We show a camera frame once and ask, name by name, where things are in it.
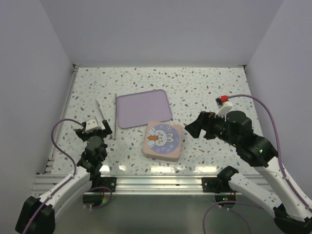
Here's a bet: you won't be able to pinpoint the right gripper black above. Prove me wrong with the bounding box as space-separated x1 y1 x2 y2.
185 111 240 147

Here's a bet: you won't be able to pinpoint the metal tin lid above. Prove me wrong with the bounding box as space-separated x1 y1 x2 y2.
142 121 183 154

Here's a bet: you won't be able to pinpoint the metal tongs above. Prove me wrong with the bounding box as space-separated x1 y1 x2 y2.
96 93 117 140

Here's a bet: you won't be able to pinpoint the metal cookie tin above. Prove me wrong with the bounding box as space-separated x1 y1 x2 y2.
143 153 180 162

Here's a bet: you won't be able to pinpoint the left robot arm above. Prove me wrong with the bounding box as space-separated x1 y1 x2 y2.
15 117 117 234

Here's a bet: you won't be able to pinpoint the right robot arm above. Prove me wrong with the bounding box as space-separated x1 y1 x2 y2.
185 111 312 234

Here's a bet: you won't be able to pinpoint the purple plastic tray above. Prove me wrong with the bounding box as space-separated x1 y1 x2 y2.
117 89 172 129

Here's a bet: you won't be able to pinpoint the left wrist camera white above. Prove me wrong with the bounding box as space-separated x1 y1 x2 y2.
84 117 101 133

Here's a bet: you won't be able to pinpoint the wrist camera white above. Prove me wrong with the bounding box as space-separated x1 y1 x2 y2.
84 117 101 133
215 95 233 117

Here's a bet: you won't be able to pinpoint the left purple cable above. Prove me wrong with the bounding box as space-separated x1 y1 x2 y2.
21 118 86 234

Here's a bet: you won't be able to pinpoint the purple cable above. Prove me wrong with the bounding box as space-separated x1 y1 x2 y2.
202 94 312 234
21 118 86 234

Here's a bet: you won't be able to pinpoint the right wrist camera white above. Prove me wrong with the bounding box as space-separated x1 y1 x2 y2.
215 95 233 117

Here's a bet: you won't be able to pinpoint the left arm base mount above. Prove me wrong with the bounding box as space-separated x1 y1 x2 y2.
88 176 117 193

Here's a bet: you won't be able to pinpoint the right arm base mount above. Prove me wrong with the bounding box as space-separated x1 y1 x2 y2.
201 177 233 194

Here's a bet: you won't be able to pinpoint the aluminium rail front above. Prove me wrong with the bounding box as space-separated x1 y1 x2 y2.
31 174 203 196

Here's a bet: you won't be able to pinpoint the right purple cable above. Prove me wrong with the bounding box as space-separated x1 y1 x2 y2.
202 94 312 234

